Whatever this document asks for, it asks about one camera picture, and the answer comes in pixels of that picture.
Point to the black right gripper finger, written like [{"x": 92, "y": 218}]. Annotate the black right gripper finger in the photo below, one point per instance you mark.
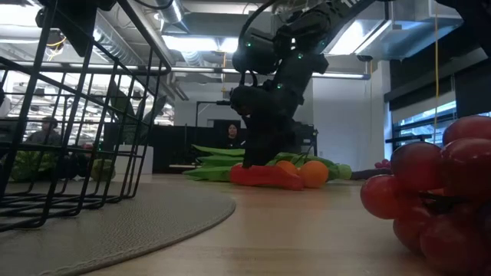
[
  {"x": 256, "y": 149},
  {"x": 280, "y": 143}
]

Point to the bright ceiling light panel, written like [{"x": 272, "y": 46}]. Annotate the bright ceiling light panel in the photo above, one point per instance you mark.
[{"x": 192, "y": 43}]

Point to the black background gantry frame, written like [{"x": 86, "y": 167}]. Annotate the black background gantry frame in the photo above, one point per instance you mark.
[{"x": 222, "y": 102}]

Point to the person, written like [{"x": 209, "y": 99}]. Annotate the person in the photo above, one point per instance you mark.
[
  {"x": 232, "y": 132},
  {"x": 46, "y": 136}
]

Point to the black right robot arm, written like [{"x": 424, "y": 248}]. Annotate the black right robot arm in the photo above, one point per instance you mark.
[{"x": 303, "y": 27}]

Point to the window with dark frame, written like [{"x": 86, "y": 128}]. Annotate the window with dark frame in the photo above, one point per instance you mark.
[{"x": 418, "y": 119}]

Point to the round grey placemat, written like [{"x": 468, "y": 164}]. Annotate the round grey placemat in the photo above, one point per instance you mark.
[{"x": 115, "y": 230}]

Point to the black metal table frame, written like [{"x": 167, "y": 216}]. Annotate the black metal table frame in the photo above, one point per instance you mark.
[{"x": 362, "y": 175}]

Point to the orange toy carrot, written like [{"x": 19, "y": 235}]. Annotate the orange toy carrot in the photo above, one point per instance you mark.
[{"x": 314, "y": 174}]

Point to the dark grape bunch with leaf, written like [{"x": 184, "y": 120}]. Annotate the dark grape bunch with leaf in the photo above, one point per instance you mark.
[{"x": 27, "y": 165}]

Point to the long ceiling light tube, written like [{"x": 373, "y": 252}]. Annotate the long ceiling light tube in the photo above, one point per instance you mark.
[{"x": 345, "y": 75}]

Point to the large rectangular silver duct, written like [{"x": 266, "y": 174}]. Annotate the large rectangular silver duct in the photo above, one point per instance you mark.
[{"x": 403, "y": 34}]

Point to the black partition wall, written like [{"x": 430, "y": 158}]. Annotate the black partition wall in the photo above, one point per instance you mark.
[{"x": 172, "y": 142}]

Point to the round silver ceiling duct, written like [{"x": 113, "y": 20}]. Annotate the round silver ceiling duct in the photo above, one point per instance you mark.
[{"x": 170, "y": 11}]

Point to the red grape bunch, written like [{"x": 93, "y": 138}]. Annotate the red grape bunch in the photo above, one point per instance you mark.
[
  {"x": 418, "y": 165},
  {"x": 383, "y": 165}
]

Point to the red toy chili pepper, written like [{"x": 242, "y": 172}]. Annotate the red toy chili pepper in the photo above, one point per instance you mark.
[{"x": 264, "y": 177}]

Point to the green toy corn husk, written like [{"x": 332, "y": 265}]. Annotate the green toy corn husk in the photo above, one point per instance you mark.
[{"x": 215, "y": 172}]

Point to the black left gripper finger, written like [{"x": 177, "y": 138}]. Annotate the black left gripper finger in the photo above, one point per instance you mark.
[
  {"x": 63, "y": 27},
  {"x": 82, "y": 19}
]

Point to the black equipment cart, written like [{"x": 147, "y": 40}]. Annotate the black equipment cart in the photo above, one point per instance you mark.
[{"x": 310, "y": 138}]

